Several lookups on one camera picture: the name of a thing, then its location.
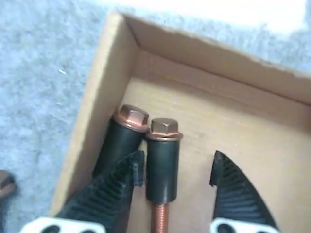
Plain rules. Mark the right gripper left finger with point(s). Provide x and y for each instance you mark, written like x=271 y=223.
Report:
x=107 y=191

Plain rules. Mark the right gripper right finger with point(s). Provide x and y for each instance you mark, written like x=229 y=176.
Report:
x=233 y=191

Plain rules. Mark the black sleeve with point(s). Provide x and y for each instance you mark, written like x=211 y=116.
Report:
x=161 y=170
x=121 y=145

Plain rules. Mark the cardboard box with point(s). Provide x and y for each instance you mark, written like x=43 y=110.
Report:
x=218 y=116

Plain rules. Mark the copper hex bolt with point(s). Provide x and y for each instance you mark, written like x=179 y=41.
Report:
x=132 y=117
x=164 y=129
x=6 y=184

